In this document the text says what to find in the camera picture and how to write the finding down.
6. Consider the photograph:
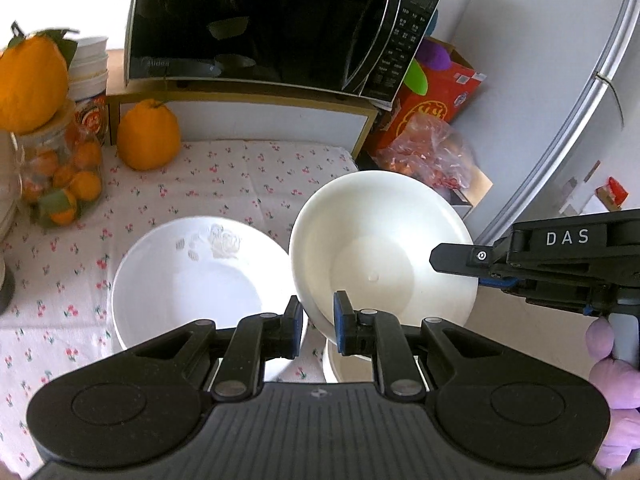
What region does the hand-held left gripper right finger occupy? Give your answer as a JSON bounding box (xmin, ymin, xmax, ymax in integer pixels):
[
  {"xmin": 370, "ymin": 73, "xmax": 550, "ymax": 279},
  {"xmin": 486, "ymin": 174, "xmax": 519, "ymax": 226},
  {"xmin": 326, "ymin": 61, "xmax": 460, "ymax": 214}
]
[{"xmin": 332, "ymin": 290, "xmax": 501, "ymax": 403}]

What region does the large orange citrus fruit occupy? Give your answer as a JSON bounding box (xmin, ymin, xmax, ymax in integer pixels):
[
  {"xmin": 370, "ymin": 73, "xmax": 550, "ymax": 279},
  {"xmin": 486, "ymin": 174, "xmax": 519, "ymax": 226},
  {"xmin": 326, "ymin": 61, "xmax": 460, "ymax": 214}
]
[{"xmin": 116, "ymin": 100, "xmax": 182, "ymax": 171}]

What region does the grey refrigerator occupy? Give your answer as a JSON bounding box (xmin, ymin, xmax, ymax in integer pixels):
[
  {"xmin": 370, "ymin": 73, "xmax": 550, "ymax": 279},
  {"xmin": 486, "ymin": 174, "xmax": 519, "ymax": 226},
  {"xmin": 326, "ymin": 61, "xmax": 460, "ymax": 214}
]
[{"xmin": 472, "ymin": 0, "xmax": 640, "ymax": 246}]

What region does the clear plastic bag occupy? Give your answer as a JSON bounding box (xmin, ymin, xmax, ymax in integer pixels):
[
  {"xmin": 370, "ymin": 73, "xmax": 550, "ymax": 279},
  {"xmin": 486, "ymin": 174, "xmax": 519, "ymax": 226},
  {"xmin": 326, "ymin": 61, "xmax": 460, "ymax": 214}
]
[{"xmin": 372, "ymin": 112, "xmax": 476, "ymax": 191}]

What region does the red paper cup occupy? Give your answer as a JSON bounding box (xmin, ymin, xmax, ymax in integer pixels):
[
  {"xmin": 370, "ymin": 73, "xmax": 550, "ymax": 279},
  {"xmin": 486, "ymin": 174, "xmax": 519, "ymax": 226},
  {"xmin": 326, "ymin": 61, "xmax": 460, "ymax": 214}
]
[{"xmin": 75, "ymin": 95, "xmax": 108, "ymax": 146}]

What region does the cream bowl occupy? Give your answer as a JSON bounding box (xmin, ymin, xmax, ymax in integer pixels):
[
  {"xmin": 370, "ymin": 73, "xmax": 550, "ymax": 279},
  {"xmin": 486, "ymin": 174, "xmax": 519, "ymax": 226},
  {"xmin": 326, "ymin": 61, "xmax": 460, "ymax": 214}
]
[{"xmin": 288, "ymin": 170, "xmax": 477, "ymax": 342}]

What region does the glass jar of tangerines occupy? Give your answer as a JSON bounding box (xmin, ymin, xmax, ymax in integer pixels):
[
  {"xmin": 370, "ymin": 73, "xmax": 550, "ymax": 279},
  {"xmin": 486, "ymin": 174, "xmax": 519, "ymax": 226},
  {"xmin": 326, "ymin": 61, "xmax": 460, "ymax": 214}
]
[{"xmin": 11, "ymin": 100, "xmax": 104, "ymax": 228}]

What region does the white bowl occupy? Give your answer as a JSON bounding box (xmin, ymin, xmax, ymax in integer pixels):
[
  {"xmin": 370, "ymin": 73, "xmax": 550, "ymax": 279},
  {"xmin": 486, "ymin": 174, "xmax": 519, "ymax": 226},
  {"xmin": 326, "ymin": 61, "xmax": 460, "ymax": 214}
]
[{"xmin": 321, "ymin": 332, "xmax": 383, "ymax": 385}]

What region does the stack of white paper bowls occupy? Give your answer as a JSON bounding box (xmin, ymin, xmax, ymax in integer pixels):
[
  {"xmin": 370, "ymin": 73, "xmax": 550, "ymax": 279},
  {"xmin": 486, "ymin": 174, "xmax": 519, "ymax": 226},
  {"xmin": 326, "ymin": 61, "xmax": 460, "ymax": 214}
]
[{"xmin": 67, "ymin": 36, "xmax": 110, "ymax": 102}]

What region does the person's right hand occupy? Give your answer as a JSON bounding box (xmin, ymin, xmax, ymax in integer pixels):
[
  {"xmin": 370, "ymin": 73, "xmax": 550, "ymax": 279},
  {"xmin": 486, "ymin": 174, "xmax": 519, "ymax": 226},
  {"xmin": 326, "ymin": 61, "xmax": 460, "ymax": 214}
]
[{"xmin": 586, "ymin": 317, "xmax": 640, "ymax": 468}]

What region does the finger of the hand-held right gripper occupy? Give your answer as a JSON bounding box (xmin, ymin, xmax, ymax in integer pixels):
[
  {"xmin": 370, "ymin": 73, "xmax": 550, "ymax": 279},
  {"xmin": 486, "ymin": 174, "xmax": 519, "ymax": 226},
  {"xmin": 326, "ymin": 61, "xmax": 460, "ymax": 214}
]
[
  {"xmin": 429, "ymin": 242, "xmax": 508, "ymax": 278},
  {"xmin": 477, "ymin": 276, "xmax": 601, "ymax": 317}
]

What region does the wooden microwave stand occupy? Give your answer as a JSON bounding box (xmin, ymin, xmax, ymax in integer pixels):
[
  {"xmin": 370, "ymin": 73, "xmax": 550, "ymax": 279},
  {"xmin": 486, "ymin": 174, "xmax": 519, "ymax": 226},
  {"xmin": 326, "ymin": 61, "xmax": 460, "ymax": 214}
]
[{"xmin": 105, "ymin": 77, "xmax": 380, "ymax": 161}]

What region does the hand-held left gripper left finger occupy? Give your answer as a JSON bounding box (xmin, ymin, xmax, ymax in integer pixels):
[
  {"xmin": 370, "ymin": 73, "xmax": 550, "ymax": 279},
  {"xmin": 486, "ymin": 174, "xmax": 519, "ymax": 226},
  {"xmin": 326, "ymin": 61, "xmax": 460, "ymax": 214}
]
[{"xmin": 130, "ymin": 296, "xmax": 305, "ymax": 403}]

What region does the red cardboard box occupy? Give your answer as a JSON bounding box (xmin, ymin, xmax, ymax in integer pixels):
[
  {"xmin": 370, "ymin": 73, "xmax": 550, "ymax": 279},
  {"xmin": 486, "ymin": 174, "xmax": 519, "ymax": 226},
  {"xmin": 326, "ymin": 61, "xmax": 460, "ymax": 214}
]
[{"xmin": 372, "ymin": 35, "xmax": 488, "ymax": 151}]

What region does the clear jar of dark contents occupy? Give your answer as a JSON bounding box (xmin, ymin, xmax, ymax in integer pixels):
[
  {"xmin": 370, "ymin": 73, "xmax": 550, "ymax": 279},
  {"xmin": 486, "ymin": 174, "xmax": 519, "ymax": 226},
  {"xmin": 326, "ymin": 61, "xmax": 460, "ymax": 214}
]
[{"xmin": 0, "ymin": 260, "xmax": 16, "ymax": 313}]

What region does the red fridge magnet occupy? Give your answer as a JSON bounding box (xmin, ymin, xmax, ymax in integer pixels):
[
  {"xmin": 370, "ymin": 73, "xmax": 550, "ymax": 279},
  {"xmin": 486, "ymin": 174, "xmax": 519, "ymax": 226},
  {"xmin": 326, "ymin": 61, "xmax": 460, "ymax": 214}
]
[{"xmin": 595, "ymin": 177, "xmax": 630, "ymax": 211}]

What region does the large orange with leaves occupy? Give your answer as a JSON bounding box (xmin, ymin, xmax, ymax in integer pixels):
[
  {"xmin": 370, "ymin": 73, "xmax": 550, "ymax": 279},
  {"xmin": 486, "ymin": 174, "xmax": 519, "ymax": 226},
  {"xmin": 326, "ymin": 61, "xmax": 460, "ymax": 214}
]
[{"xmin": 0, "ymin": 30, "xmax": 78, "ymax": 133}]

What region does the white floral plate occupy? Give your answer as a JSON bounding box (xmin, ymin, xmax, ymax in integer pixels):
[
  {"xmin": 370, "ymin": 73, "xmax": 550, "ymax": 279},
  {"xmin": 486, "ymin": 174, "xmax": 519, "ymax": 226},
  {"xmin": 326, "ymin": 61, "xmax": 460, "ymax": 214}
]
[{"xmin": 111, "ymin": 216, "xmax": 303, "ymax": 383}]

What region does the black microwave oven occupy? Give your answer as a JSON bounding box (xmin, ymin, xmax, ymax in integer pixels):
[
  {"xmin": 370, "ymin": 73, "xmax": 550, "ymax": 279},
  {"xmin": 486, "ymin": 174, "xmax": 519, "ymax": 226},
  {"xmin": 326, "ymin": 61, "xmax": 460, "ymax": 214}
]
[{"xmin": 122, "ymin": 0, "xmax": 442, "ymax": 100}]

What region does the cherry print tablecloth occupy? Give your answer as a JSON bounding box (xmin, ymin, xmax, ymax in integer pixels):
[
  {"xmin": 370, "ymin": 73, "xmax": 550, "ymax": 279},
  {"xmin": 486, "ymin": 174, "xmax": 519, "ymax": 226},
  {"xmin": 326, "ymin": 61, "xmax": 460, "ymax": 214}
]
[{"xmin": 0, "ymin": 140, "xmax": 358, "ymax": 471}]

